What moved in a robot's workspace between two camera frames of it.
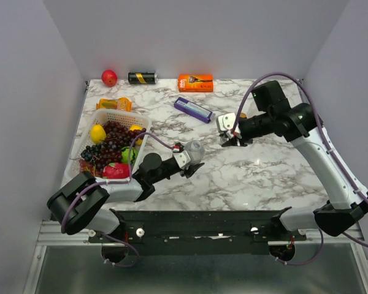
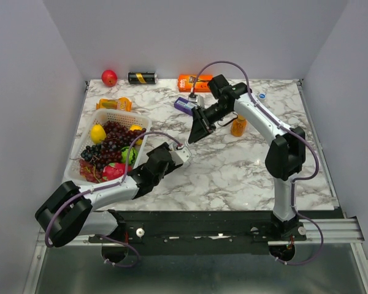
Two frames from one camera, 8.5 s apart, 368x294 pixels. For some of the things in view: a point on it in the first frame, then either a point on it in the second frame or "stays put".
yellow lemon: (132, 127) stays put
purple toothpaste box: (193, 109) stays put
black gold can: (142, 78) stays put
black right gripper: (233, 141) to (198, 130)
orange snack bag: (122, 103) stays put
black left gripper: (191, 170) to (172, 166)
